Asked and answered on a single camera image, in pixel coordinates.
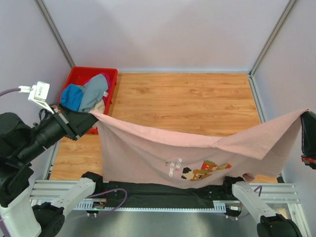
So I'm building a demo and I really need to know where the pink printed t shirt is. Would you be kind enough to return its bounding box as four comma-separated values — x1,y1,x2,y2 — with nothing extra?
95,109,304,189

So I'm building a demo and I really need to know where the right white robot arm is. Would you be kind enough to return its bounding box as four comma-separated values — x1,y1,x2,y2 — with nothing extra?
231,110,316,237

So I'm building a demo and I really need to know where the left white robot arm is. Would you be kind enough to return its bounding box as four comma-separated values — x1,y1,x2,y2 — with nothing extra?
0,103,103,237

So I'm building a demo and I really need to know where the beige t shirt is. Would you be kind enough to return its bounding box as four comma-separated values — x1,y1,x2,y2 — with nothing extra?
91,99,105,114

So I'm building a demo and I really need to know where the blue t shirt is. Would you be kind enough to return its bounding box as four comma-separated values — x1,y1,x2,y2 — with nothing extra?
60,84,83,111

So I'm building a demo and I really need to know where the grey-blue t shirt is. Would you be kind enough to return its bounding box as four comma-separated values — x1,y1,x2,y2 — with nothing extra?
79,74,109,113

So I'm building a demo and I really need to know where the red plastic bin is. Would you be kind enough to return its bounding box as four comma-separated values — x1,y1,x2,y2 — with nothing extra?
57,66,119,135

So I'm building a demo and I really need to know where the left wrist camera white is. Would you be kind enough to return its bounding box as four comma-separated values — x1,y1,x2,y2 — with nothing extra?
18,81,54,114

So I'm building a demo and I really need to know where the aluminium mounting rail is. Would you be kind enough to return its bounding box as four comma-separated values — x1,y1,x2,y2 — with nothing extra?
30,180,300,213

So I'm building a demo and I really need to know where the right frame post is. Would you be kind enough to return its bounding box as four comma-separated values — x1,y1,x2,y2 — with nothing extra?
248,0,300,75

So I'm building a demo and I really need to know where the frame post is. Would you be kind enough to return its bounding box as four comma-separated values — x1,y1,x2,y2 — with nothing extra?
248,0,300,75
35,0,75,68

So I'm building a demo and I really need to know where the left frame post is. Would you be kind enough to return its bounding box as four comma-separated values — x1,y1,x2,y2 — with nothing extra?
35,0,75,68

